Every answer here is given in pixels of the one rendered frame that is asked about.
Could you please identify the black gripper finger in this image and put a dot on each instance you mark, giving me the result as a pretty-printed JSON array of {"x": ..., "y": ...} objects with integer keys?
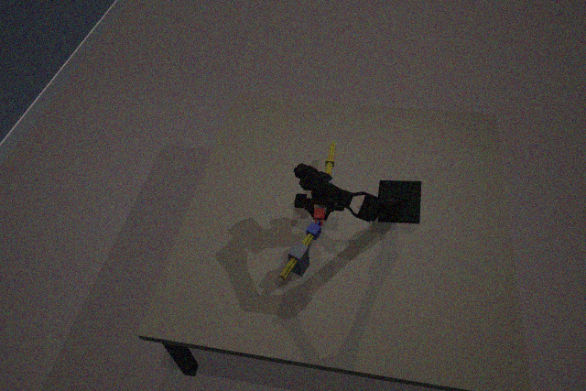
[
  {"x": 311, "y": 210},
  {"x": 328, "y": 211}
]

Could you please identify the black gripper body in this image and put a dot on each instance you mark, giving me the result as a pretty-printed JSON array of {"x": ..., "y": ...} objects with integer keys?
[{"x": 317, "y": 198}]

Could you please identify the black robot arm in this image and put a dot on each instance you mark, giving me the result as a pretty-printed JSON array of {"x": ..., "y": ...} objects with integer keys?
[{"x": 392, "y": 206}]

